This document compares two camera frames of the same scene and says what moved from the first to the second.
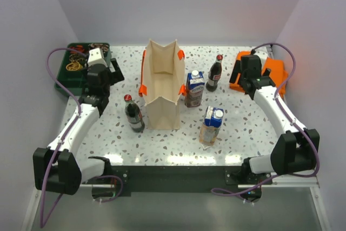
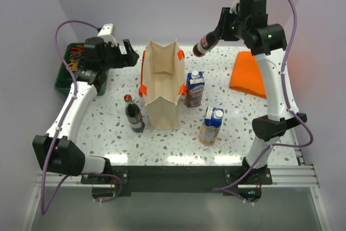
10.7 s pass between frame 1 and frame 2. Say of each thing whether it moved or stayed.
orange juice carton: stayed
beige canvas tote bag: stayed
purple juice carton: stayed
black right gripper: moved
